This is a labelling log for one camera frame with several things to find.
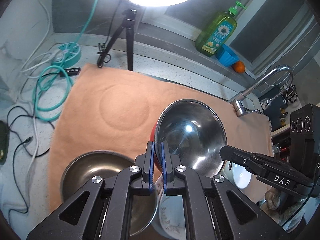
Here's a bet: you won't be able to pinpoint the light blue ceramic bowl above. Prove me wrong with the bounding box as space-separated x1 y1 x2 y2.
221 161 252 189

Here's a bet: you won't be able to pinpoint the large stainless steel bowl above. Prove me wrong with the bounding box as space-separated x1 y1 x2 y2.
60 149 158 237

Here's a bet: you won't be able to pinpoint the white plate gold leaf pattern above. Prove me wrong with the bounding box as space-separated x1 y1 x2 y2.
151 176 187 239

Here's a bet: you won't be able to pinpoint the red steel bowl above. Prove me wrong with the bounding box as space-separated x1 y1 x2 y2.
151 99 227 177

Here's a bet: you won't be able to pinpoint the chrome kitchen faucet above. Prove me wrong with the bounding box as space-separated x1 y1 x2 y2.
228 64 294 117

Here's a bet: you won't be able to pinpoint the gloved right hand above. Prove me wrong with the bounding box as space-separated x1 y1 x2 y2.
260 187 281 212

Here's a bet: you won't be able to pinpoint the black scissors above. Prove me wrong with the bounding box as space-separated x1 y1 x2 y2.
283 85 298 104

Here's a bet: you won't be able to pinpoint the beige towel mat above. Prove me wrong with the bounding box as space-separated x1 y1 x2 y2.
48 64 272 211

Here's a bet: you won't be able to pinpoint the green glass dish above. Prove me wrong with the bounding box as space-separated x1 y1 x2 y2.
0 121 10 165

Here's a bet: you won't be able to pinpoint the orange fruit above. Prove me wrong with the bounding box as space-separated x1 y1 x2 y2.
232 61 246 74

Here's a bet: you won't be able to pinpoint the blue plastic cup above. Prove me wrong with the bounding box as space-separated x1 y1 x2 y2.
215 44 239 67

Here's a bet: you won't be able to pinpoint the green dish soap bottle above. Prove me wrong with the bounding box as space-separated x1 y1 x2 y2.
195 1 246 57

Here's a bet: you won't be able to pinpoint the black tripod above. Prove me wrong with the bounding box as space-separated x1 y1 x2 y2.
97 8 138 72

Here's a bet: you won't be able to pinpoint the black cable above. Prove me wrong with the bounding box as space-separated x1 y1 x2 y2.
6 73 61 215

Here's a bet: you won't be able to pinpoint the teal coiled cable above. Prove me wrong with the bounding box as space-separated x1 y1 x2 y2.
32 0 103 122

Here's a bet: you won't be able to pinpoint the black inline switch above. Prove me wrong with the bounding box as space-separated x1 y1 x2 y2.
59 68 81 77

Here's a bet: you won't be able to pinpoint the white cable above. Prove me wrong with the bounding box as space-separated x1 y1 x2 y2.
15 0 66 190

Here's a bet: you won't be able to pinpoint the teal cable reel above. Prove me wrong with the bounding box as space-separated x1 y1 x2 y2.
51 42 81 68

